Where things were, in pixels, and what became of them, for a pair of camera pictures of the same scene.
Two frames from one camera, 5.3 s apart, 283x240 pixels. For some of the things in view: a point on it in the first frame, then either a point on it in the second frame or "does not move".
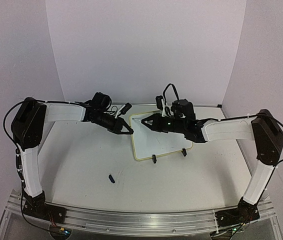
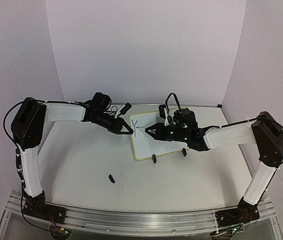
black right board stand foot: (184, 152) does not move
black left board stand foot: (154, 158) does not move
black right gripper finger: (150, 126) → (154, 136)
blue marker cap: (111, 178) does not move
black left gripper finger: (121, 122) does not move
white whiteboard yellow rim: (147, 142) does not move
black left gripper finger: (118, 131) does not move
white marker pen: (148, 122) → (142, 128)
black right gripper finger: (151, 117) → (154, 126)
